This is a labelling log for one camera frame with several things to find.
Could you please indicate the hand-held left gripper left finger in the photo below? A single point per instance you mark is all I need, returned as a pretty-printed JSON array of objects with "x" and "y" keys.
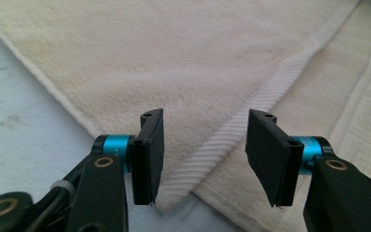
[{"x": 148, "y": 161}]

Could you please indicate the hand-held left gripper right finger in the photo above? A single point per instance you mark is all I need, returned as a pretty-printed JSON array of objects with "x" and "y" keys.
[{"x": 270, "y": 158}]

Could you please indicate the cream terry towel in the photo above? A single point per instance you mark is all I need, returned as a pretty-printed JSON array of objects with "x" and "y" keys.
[{"x": 174, "y": 64}]

